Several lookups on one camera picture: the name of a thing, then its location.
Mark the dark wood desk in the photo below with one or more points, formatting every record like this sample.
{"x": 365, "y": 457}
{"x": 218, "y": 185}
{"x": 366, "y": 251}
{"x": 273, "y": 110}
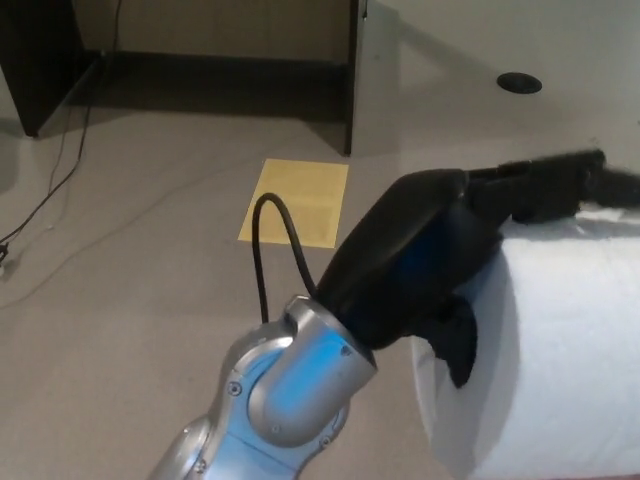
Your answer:
{"x": 30, "y": 65}

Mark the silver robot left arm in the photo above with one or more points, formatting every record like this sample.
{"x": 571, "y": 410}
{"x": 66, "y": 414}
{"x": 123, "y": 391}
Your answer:
{"x": 280, "y": 385}

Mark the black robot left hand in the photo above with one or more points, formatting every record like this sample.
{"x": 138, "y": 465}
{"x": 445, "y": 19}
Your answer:
{"x": 400, "y": 250}

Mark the white toilet paper roll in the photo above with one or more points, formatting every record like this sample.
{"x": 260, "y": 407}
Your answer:
{"x": 575, "y": 325}

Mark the yellow paper sheet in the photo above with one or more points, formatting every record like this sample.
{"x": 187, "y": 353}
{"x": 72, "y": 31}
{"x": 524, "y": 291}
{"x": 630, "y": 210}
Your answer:
{"x": 312, "y": 192}

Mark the black round floor cap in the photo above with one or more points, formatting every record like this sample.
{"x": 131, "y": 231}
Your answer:
{"x": 519, "y": 83}

